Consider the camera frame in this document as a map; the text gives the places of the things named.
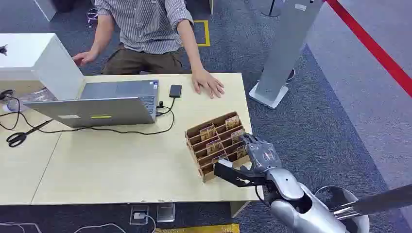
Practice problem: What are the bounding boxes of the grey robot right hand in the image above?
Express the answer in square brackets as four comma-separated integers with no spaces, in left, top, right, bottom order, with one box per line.
[239,133,283,179]

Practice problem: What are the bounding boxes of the pale table leg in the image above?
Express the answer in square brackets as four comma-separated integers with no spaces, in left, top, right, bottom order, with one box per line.
[229,200,250,219]

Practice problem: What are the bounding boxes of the wooden card box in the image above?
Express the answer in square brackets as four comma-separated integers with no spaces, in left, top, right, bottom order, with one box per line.
[185,111,254,183]

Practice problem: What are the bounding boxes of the person's left hand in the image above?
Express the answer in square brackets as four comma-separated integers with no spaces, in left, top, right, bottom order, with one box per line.
[191,68,225,99]

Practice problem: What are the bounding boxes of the person's hand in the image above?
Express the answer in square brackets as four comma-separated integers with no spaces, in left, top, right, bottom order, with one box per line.
[72,50,98,67]
[191,68,225,99]

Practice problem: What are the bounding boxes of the yellow floor plate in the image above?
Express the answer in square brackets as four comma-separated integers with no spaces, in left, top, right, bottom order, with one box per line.
[154,223,241,233]

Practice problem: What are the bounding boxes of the small black drive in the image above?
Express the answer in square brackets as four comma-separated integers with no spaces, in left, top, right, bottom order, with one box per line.
[169,84,183,99]

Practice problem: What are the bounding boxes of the metal floor plate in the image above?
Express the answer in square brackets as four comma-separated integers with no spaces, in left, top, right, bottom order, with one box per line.
[156,202,176,223]

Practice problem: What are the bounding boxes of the grey standing pillar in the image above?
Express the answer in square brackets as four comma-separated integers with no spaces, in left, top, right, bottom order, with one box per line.
[248,0,325,109]

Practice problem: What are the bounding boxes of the dark grey robot strut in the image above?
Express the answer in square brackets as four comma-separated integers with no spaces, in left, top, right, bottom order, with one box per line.
[331,184,412,220]

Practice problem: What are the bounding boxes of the floor socket with white plug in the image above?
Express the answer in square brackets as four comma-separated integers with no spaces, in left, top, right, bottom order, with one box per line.
[129,205,150,226]

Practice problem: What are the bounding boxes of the black stanchion base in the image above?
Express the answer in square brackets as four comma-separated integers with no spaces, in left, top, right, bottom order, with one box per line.
[261,0,282,17]

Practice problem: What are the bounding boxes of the red barrier belt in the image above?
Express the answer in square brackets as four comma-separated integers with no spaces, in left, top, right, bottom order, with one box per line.
[325,0,412,98]

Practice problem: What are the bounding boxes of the grey laptop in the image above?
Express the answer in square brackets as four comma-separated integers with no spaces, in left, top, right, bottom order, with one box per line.
[23,79,160,129]

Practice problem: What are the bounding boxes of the person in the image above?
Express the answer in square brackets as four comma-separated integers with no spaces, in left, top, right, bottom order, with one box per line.
[72,0,225,99]

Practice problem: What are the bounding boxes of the person's right hand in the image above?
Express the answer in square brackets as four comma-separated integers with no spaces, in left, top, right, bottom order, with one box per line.
[72,50,98,67]

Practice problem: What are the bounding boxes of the black scissors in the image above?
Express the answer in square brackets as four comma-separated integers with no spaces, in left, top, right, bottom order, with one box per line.
[6,119,54,148]

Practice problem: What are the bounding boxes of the clear plastic bag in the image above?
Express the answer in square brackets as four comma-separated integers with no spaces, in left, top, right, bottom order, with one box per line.
[5,88,59,113]

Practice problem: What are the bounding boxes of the white box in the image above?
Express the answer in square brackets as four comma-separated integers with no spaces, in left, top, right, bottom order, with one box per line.
[0,33,86,101]

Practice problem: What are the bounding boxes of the white cabinet corner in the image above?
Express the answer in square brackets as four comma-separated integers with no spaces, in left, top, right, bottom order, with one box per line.
[33,0,58,22]

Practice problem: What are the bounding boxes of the black right wrist camera bracket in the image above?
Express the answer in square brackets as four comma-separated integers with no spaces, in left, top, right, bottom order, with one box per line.
[213,159,268,189]

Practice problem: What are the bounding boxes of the short black drive cable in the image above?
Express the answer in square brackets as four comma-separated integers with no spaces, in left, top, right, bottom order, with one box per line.
[156,97,176,117]

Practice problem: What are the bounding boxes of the white floor cable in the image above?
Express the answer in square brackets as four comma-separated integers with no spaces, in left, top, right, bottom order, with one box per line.
[73,223,127,233]
[141,213,157,233]
[0,222,43,233]

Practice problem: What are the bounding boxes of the long black cable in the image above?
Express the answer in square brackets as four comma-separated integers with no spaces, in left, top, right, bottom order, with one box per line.
[0,95,176,136]

